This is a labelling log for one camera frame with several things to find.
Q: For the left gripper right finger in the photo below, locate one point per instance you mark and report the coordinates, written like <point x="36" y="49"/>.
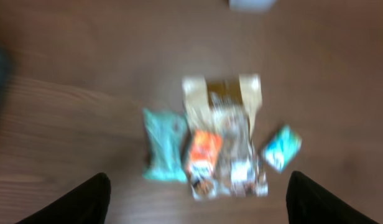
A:
<point x="310" y="203"/>

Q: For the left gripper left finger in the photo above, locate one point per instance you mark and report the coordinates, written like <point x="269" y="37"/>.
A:
<point x="86" y="204"/>

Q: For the teal tissue pack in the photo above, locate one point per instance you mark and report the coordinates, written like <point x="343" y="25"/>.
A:
<point x="282" y="148"/>

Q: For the teal snack packet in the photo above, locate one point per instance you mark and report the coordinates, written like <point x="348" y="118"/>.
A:
<point x="166" y="131"/>

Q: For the orange tissue pack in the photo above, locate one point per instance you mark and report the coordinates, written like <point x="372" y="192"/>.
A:
<point x="202" y="156"/>

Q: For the beige snack pouch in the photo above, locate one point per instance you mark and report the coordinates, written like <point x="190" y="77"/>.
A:
<point x="227" y="107"/>

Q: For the white barcode scanner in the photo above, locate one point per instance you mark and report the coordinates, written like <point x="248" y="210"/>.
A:
<point x="251" y="5"/>

